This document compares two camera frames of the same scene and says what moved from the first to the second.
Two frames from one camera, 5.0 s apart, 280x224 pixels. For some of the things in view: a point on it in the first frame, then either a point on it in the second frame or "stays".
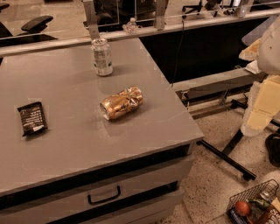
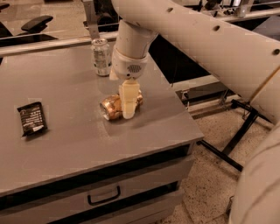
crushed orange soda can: [121, 103] stays
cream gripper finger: [262, 104] -> [129, 68]
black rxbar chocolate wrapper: [32, 118] stays
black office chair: [33, 34] stays
